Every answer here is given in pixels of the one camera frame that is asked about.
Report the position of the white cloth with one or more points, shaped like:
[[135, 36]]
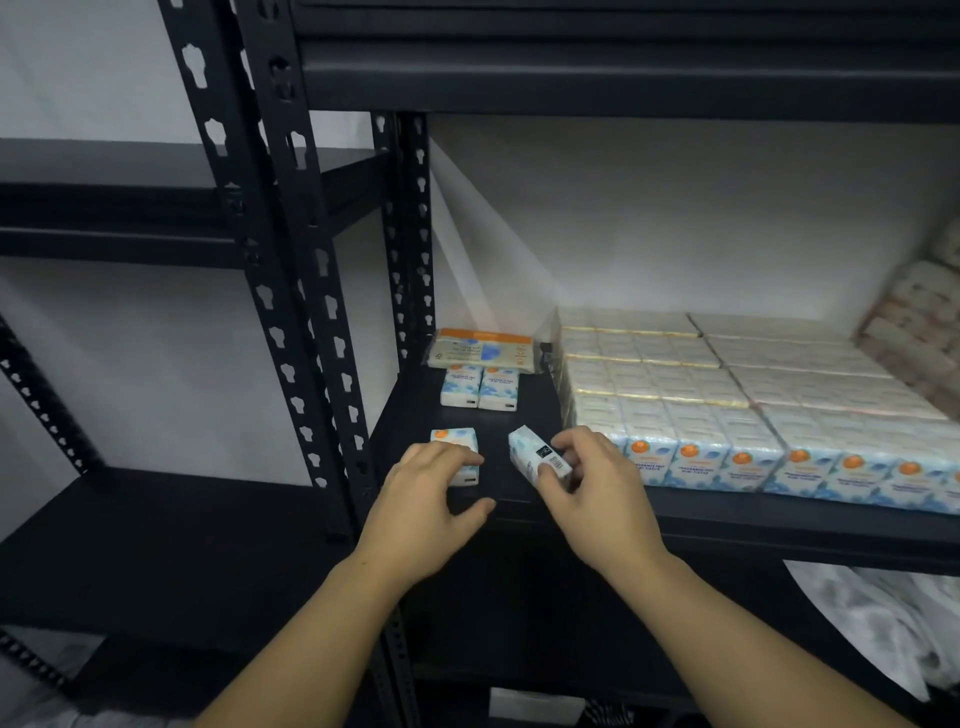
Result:
[[862, 622]]

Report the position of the small blue white tissue packet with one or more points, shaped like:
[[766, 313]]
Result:
[[529, 450], [454, 435], [499, 390]]

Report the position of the blue white plastic packet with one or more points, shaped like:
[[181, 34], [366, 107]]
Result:
[[460, 388]]

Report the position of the person's left hand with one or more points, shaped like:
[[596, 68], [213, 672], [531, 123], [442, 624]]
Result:
[[412, 525]]

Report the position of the person's right forearm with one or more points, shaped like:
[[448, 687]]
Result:
[[735, 660]]

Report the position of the person's right hand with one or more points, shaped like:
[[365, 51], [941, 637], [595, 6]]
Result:
[[607, 517]]

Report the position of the orange-topped tissue pack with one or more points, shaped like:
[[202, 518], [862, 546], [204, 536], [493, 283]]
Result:
[[480, 351]]

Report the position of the black mesh basket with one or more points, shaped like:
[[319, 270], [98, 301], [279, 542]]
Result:
[[606, 714]]

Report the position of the person's left forearm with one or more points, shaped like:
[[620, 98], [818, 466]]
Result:
[[315, 660]]

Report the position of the white box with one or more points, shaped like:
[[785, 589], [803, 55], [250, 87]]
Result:
[[536, 706]]

